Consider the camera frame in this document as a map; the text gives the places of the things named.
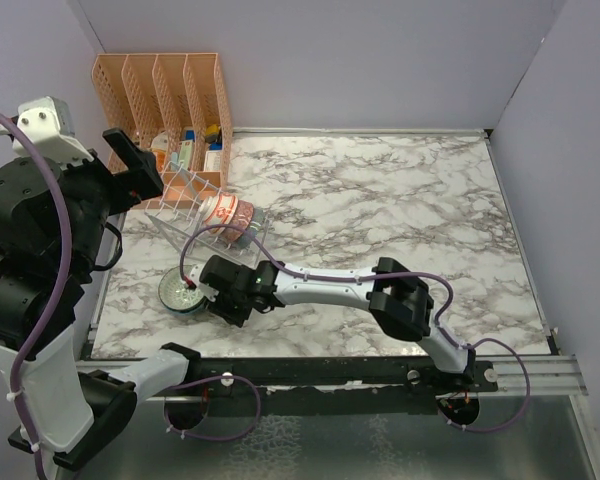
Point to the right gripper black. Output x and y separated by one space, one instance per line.
239 319

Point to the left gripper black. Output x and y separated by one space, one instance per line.
140 180

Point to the green patterned bowl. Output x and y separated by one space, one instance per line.
176 296

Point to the orange floral bowl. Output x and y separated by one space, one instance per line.
218 209

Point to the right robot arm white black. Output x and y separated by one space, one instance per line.
398 300

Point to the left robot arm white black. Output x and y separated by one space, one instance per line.
46 259

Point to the green white box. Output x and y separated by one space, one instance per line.
185 153

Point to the orange plastic desk organizer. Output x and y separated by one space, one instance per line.
146 93

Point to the white label box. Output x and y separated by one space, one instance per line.
213 160

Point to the white wire dish rack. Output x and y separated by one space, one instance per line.
176 217

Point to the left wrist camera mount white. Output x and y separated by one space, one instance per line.
48 125

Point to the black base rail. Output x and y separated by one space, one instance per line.
328 386

